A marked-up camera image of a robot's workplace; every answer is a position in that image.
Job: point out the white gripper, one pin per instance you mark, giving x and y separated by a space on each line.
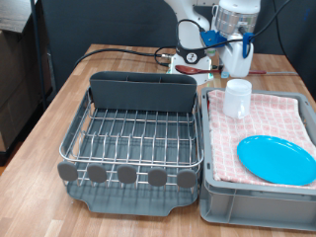
237 62

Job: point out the brown wooden spoon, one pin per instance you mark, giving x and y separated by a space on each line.
187 69

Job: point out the blue plastic plate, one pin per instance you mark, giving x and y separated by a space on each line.
276 161

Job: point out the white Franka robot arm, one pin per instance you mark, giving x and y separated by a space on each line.
191 33

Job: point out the pink checkered dish cloth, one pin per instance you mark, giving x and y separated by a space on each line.
263 121

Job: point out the grey dish drying rack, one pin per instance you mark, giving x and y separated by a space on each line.
131 204

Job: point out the white plastic mug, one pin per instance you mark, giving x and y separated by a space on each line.
237 98

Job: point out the dark grey cutlery holder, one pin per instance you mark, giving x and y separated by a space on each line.
141 95

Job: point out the grey plastic crate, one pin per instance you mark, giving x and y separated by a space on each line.
250 207

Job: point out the black metal pole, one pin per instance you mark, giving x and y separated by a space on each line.
39 65

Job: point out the wooden shelf board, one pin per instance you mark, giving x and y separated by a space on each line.
13 13

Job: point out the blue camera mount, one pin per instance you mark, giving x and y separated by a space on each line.
210 38

